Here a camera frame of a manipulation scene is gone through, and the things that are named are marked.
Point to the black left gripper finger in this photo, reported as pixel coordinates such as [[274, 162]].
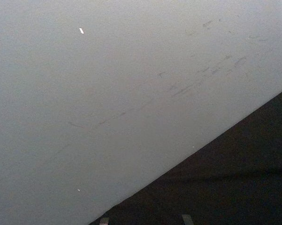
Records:
[[187, 220]]

